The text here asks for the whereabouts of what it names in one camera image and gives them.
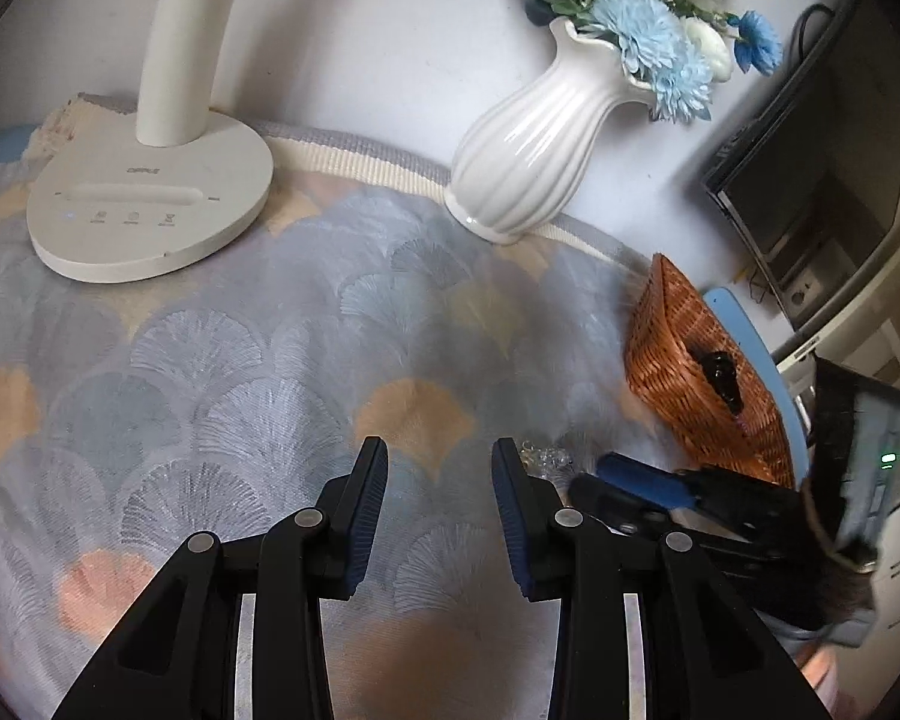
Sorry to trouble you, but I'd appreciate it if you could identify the blue and white flower bouquet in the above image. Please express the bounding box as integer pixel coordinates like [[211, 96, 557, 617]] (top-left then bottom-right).
[[497, 0, 786, 125]]

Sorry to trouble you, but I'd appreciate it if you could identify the small clear wrapper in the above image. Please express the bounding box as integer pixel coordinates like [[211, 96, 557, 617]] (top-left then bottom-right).
[[520, 440, 575, 478]]

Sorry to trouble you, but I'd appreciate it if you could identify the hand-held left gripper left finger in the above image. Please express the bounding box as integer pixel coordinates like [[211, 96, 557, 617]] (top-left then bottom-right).
[[51, 436, 389, 720]]

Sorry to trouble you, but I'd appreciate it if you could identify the black cable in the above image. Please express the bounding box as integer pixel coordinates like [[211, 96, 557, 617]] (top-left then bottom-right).
[[790, 4, 838, 70]]

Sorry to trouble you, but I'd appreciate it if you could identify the white wall socket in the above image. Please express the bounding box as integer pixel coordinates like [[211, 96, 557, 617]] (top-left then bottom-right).
[[783, 270, 824, 310]]

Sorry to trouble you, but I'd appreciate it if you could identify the black monitor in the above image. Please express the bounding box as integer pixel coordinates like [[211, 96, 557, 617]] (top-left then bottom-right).
[[701, 0, 900, 332]]

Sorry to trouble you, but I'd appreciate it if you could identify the brown wicker basket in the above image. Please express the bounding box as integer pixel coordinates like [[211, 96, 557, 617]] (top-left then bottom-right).
[[625, 253, 797, 488]]

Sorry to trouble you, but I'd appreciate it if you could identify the light blue sofa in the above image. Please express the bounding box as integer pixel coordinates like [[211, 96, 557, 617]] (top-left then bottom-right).
[[701, 286, 816, 466]]

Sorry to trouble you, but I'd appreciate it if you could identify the white desk lamp base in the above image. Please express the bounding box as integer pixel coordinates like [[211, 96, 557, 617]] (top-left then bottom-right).
[[28, 0, 275, 285]]

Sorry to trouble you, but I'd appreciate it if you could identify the black hair clip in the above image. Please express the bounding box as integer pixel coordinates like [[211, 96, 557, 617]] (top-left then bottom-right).
[[694, 350, 744, 415]]

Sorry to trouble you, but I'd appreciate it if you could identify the fan-patterned tablecloth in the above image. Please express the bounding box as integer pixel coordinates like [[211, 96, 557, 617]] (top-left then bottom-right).
[[0, 94, 822, 720]]

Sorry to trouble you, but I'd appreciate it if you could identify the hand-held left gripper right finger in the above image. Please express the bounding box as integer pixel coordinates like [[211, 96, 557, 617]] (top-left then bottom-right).
[[491, 437, 833, 720]]

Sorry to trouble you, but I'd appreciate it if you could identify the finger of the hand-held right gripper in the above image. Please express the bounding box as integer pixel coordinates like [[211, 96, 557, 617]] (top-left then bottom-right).
[[566, 472, 796, 565], [596, 452, 809, 535]]

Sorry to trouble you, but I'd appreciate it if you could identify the white ribbed vase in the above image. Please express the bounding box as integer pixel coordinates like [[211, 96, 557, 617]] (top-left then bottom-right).
[[443, 17, 659, 245]]

